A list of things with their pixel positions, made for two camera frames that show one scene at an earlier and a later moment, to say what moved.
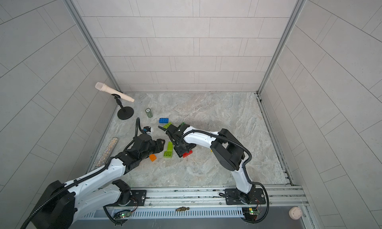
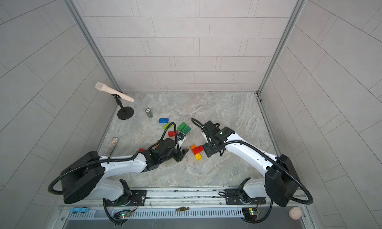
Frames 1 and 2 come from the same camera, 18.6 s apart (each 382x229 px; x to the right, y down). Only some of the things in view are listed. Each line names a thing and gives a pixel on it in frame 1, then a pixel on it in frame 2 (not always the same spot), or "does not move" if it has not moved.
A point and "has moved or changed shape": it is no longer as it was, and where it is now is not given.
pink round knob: [295, 213] does not move
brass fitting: [182, 208] does not move
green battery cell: [149, 112] does not move
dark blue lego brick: [163, 120] does not move
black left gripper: [159, 143] → [181, 154]
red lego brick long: [185, 154] has moved or changed shape
